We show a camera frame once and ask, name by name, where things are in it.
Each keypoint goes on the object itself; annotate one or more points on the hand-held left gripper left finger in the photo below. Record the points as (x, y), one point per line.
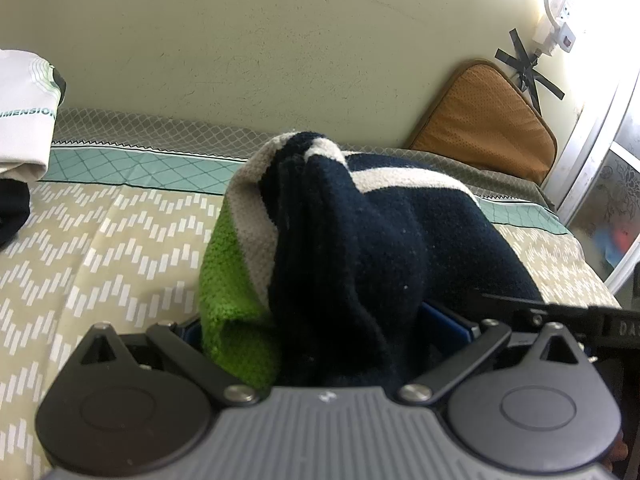
(192, 336)

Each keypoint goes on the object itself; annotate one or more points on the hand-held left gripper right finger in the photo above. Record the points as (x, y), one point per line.
(445, 322)

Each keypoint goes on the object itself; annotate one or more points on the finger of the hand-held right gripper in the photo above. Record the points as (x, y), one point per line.
(550, 306)

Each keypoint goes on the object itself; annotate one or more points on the green navy cream knit sweater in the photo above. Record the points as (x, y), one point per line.
(360, 240)

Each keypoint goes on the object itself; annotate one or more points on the patterned bed sheet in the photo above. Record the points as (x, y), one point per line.
(100, 240)

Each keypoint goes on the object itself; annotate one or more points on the brown cushion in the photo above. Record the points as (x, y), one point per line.
(490, 120)

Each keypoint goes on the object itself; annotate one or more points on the dark cloth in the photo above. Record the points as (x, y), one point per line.
(12, 210)

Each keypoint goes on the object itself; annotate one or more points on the black tape cross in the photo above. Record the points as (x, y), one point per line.
(530, 72)

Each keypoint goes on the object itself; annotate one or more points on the folded white printed t-shirt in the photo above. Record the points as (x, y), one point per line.
(25, 110)

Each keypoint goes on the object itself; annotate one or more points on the white power adapter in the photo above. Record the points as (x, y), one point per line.
(555, 20)

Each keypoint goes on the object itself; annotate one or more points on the white window frame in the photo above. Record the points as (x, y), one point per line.
(590, 160)

